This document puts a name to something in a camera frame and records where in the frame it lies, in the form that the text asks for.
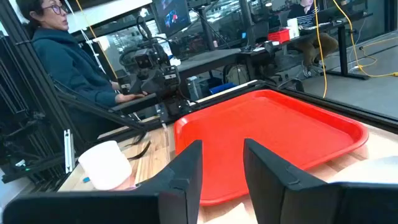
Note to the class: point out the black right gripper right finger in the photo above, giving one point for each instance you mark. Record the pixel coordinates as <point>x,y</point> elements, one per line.
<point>267,186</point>

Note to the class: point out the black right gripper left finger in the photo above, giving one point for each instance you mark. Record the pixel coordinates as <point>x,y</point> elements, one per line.
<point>186,174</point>

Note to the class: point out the pink plastic cup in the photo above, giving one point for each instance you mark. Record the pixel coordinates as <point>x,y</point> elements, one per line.
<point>104,165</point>

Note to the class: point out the lilac plastic plate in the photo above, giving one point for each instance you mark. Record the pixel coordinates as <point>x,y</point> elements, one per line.
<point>370,171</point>

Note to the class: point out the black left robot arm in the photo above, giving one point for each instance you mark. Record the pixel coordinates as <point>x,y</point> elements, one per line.
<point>155,105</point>

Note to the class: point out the red plastic tray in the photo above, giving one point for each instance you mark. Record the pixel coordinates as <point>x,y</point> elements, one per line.
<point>264,130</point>

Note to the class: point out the dark grey desk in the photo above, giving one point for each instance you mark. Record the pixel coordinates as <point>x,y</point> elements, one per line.
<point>136,104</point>

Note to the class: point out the long black desk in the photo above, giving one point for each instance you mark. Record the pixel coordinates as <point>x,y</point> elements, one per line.
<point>211,60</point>

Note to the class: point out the black computer monitor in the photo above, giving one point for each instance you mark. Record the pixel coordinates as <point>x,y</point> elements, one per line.
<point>171,17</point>

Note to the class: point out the grey backpack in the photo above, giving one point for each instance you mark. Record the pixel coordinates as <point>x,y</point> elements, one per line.
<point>236,74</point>

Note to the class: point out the person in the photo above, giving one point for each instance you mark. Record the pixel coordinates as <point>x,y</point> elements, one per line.
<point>306,18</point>
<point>71,68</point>

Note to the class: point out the small blue tape piece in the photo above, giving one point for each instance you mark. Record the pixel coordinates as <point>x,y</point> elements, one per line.
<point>86,179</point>

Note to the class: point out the red storage box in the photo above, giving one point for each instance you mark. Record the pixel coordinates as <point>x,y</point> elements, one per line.
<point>279,35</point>

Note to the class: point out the white container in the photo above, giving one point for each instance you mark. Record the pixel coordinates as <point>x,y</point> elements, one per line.
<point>293,27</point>

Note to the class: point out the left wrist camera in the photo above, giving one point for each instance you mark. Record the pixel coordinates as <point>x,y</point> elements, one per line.
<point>144,60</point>

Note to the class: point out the black table rig frame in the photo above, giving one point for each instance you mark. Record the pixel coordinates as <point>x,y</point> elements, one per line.
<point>342,109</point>

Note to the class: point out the white metal bracket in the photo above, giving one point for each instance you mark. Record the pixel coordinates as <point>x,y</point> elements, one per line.
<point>68,151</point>

